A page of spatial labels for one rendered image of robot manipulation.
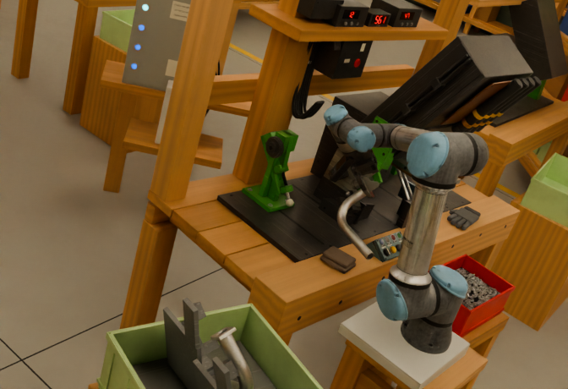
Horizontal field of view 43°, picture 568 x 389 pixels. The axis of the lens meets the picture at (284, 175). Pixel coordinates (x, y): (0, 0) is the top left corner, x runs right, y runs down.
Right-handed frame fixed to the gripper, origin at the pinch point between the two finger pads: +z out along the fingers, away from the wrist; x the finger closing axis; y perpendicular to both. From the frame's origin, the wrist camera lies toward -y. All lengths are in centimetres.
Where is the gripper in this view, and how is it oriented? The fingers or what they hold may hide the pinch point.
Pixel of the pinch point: (366, 189)
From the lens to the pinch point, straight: 248.2
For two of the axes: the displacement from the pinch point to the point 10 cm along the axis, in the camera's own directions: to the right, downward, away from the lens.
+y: 9.1, -3.4, -2.5
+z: 4.2, 6.9, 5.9
